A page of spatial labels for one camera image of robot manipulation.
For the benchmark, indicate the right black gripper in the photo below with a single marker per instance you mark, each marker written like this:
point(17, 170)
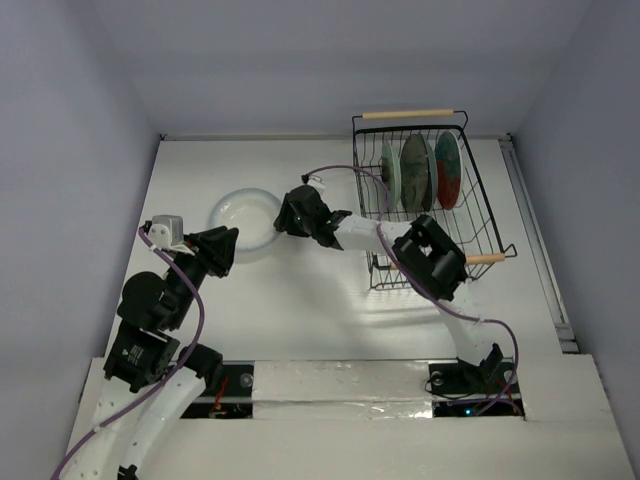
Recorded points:
point(293, 220)

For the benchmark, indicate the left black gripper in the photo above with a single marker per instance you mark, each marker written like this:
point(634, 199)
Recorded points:
point(218, 246)

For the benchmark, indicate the white bowl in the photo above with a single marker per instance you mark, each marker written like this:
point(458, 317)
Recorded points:
point(253, 212)

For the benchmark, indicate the green flower plate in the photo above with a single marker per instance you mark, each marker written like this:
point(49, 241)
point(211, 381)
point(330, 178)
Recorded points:
point(391, 173)

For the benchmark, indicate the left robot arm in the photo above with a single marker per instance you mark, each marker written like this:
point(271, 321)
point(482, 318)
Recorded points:
point(156, 366)

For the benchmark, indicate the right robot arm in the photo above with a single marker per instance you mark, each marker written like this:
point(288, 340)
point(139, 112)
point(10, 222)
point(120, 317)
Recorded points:
point(421, 250)

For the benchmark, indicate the grey brown plate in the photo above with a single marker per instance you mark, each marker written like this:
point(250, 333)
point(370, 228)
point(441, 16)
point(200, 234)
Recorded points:
point(419, 180)

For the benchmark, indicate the teal red plate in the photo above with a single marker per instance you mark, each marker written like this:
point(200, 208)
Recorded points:
point(449, 169)

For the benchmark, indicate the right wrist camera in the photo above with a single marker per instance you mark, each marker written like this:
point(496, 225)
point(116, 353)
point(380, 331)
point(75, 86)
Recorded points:
point(314, 181)

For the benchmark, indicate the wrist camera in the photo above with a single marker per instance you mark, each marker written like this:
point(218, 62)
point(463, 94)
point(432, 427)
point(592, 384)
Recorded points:
point(166, 233)
point(314, 181)

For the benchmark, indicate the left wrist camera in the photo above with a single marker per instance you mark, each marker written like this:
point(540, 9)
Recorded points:
point(166, 233)

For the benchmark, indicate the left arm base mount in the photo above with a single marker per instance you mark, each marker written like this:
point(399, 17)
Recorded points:
point(230, 400)

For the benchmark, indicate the black wire dish rack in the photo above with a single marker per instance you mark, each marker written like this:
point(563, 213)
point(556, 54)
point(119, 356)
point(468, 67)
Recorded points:
point(471, 224)

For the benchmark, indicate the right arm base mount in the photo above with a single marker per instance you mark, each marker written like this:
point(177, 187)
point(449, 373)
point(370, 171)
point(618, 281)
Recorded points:
point(462, 391)

